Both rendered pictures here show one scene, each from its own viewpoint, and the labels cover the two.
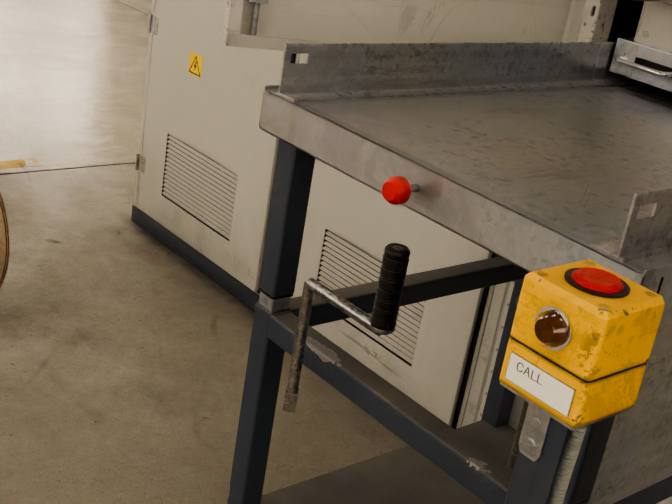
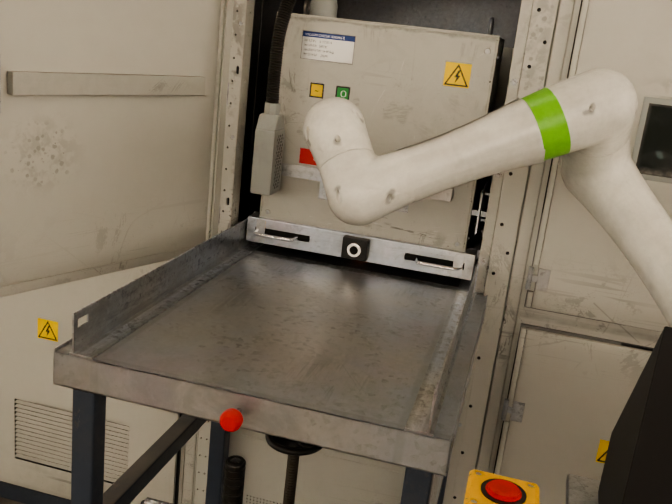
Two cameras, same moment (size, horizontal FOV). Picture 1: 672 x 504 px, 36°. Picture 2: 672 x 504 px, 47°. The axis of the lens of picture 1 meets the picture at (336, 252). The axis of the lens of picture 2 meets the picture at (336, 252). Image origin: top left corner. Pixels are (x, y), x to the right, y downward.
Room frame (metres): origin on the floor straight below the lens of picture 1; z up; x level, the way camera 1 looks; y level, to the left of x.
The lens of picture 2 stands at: (0.23, 0.40, 1.37)
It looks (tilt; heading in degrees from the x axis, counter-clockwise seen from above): 16 degrees down; 326
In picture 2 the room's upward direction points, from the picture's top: 6 degrees clockwise
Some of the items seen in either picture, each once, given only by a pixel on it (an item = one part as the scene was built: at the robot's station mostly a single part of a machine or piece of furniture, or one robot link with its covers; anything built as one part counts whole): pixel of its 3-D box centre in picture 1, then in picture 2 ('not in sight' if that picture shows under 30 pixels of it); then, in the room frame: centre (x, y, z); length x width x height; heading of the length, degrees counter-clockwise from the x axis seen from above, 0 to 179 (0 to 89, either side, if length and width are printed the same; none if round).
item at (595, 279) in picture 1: (596, 286); (503, 494); (0.74, -0.20, 0.90); 0.04 x 0.04 x 0.02
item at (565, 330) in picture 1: (548, 329); not in sight; (0.71, -0.17, 0.87); 0.03 x 0.01 x 0.03; 43
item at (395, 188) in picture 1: (402, 189); (233, 417); (1.13, -0.06, 0.82); 0.04 x 0.03 x 0.03; 133
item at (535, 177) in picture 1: (595, 163); (306, 332); (1.38, -0.33, 0.82); 0.68 x 0.62 x 0.06; 133
